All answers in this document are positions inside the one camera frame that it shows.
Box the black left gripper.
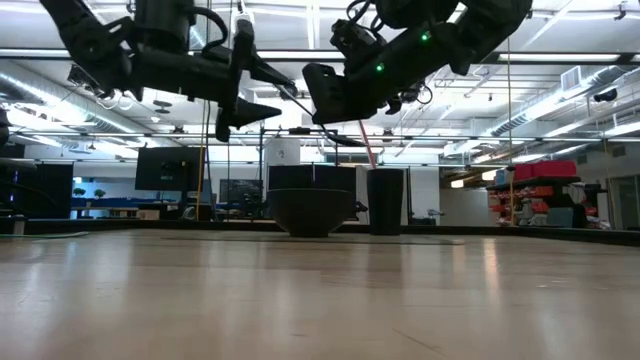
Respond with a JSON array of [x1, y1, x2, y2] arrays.
[[129, 18, 284, 144]]

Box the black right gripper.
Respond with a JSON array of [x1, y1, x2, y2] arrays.
[[248, 51, 402, 127]]

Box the black spoon with thin handle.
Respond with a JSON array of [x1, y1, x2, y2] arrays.
[[272, 82, 367, 149]]

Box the large black bowl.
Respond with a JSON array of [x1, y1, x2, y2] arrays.
[[266, 187, 356, 239]]

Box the pink handled utensil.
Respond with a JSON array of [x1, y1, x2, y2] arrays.
[[357, 118, 378, 170]]

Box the tall black cup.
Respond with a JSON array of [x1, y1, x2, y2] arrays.
[[366, 167, 406, 237]]

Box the black table edge strip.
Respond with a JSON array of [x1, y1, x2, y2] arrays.
[[0, 217, 640, 248]]

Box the red storage bins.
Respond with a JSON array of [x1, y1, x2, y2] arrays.
[[512, 159, 579, 182]]

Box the storage shelf with orange bins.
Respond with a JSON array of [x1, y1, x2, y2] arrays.
[[486, 174, 589, 230]]

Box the black metal frame stand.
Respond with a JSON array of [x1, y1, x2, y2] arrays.
[[257, 127, 341, 222]]

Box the yellow hanging cord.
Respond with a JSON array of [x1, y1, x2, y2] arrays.
[[196, 98, 208, 222]]

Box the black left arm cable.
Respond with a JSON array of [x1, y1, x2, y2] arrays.
[[187, 4, 230, 52]]

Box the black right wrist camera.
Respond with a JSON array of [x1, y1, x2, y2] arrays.
[[329, 18, 387, 72]]

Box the black wall monitor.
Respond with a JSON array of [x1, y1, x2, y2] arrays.
[[134, 145, 206, 193]]

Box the black hanging camera with cable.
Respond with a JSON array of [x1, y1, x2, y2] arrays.
[[385, 79, 434, 116]]

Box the thin hanging rope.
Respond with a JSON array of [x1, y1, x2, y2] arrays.
[[505, 37, 517, 227]]

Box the silver ventilation duct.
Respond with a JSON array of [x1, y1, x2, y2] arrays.
[[489, 64, 640, 139]]

